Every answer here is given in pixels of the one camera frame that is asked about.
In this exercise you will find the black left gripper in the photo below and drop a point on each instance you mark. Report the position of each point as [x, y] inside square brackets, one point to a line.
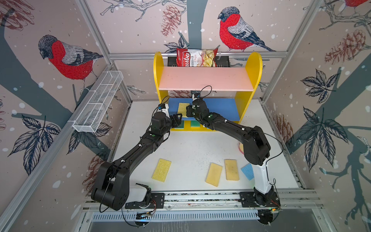
[175, 119]

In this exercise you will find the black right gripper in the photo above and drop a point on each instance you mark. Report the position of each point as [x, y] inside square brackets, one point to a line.
[189, 109]

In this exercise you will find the dark green sponge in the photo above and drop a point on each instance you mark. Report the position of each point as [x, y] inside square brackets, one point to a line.
[181, 126]

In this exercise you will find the light green sponge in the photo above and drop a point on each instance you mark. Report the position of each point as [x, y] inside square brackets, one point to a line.
[194, 124]

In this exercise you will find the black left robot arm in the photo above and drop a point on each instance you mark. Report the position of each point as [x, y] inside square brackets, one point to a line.
[112, 187]

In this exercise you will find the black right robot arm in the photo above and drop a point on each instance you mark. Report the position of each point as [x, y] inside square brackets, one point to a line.
[256, 147]

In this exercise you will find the yellow shelf unit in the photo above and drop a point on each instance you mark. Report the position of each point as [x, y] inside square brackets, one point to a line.
[243, 81]

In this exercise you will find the red cassava chips bag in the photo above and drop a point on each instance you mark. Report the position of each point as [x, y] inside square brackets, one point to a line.
[196, 57]

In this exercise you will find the round smiley face sponge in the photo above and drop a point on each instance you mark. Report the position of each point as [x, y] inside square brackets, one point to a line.
[241, 148]

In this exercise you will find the orange yellow sponge tilted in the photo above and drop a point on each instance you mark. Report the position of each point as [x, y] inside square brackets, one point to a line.
[214, 174]

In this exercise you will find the tan sponge upright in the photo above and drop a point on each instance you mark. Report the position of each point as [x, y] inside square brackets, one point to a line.
[232, 173]

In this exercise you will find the blue sponge right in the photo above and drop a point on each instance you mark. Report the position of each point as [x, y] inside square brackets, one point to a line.
[247, 170]

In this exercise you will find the black wire basket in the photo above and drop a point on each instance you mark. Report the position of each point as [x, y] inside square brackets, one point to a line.
[223, 61]

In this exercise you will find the aluminium rail frame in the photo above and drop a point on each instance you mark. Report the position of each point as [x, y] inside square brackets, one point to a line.
[292, 198]

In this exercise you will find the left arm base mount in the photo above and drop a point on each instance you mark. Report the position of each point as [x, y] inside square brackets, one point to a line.
[142, 197]

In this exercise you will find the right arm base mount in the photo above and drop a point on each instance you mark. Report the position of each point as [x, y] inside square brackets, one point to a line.
[257, 199]

